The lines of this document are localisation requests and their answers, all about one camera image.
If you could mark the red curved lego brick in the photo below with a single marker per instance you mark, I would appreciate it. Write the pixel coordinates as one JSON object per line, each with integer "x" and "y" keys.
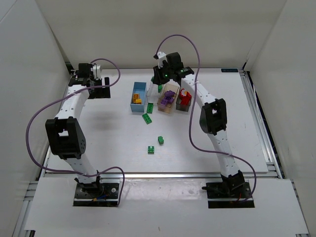
{"x": 187, "y": 96}

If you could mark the clear plastic container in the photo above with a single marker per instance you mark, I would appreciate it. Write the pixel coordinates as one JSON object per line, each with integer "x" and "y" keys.
{"x": 152, "y": 93}

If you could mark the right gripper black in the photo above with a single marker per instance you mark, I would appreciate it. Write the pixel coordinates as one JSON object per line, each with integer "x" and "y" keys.
{"x": 159, "y": 80}

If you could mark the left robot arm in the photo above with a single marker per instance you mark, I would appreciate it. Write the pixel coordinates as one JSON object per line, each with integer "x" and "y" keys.
{"x": 65, "y": 136}

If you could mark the smoky grey plastic container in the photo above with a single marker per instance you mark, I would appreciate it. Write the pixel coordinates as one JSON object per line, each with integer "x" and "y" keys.
{"x": 182, "y": 108}

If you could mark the blue label sticker right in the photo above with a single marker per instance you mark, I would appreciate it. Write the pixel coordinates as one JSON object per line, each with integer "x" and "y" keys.
{"x": 229, "y": 70}

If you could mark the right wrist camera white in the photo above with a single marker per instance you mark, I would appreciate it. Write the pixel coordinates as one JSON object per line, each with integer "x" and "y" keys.
{"x": 160, "y": 56}

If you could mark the amber transparent plastic container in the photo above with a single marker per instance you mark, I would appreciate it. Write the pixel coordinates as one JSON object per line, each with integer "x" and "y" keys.
{"x": 168, "y": 108}

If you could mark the light blue plastic container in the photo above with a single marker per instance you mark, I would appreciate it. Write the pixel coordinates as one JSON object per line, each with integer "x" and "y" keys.
{"x": 141, "y": 88}

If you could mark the aluminium frame rail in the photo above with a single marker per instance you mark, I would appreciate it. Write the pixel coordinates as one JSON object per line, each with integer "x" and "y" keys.
{"x": 270, "y": 174}

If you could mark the red long lego brick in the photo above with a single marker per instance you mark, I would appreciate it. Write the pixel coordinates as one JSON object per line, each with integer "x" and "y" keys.
{"x": 185, "y": 102}

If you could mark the green lego brick bottom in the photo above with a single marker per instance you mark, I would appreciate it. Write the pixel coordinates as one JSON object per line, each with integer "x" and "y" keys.
{"x": 151, "y": 150}

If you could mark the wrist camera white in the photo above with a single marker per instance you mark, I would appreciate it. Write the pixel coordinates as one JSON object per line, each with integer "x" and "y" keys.
{"x": 160, "y": 56}
{"x": 96, "y": 71}

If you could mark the green lego plate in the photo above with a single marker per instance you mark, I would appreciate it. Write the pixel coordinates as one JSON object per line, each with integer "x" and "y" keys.
{"x": 150, "y": 108}
{"x": 147, "y": 118}

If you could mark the purple lego brick with studs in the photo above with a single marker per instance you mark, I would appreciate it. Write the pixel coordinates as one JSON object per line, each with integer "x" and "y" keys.
{"x": 169, "y": 93}

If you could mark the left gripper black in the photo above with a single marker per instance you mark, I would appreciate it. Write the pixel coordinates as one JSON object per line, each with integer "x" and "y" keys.
{"x": 99, "y": 91}

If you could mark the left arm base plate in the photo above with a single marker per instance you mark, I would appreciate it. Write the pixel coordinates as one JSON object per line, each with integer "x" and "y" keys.
{"x": 101, "y": 193}

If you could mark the orange transparent lego brick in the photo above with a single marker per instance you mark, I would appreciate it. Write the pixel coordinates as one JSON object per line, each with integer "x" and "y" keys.
{"x": 135, "y": 96}

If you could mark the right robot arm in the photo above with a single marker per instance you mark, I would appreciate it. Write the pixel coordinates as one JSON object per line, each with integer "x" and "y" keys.
{"x": 212, "y": 120}

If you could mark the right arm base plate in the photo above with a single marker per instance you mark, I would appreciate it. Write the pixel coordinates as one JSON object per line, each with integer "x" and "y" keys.
{"x": 218, "y": 198}

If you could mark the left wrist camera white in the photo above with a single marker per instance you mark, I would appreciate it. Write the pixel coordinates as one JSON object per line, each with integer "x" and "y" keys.
{"x": 96, "y": 71}

